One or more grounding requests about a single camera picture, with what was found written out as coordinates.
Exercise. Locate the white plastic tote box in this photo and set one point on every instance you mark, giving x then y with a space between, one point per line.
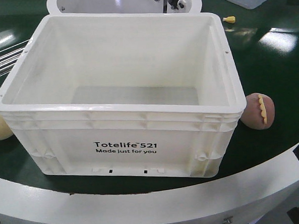
125 94

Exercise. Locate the brown plush toy yellow trim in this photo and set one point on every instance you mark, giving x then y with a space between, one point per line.
259 112

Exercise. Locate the small yellow toy piece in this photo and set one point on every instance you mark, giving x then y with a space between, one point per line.
230 19

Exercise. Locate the metal conveyor seam strip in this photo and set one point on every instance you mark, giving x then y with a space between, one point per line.
9 56

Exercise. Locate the white conveyor outer rim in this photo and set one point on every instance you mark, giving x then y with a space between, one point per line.
235 199

